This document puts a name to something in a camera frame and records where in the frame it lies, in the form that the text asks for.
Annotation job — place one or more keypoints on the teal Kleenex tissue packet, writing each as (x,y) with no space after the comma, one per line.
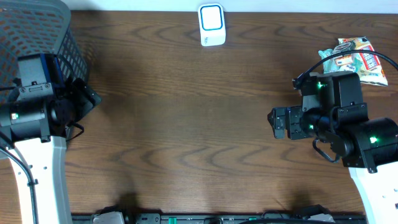
(348,67)

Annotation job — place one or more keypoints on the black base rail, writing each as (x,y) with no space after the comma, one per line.
(311,214)

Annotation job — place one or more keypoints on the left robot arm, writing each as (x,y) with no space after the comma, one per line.
(34,127)

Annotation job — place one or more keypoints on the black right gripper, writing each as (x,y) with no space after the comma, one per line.
(291,114)

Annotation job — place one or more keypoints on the dark green round-logo packet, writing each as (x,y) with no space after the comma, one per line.
(345,46)

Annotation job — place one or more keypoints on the orange tissue packet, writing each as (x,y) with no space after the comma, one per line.
(344,59)

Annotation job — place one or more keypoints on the dark grey plastic basket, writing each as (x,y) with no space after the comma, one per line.
(30,27)

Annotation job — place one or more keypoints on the white barcode scanner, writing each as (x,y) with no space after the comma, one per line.
(212,24)

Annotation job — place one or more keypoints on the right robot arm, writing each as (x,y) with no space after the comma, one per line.
(334,114)

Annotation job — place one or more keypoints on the yellow snack bag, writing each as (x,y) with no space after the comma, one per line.
(369,66)

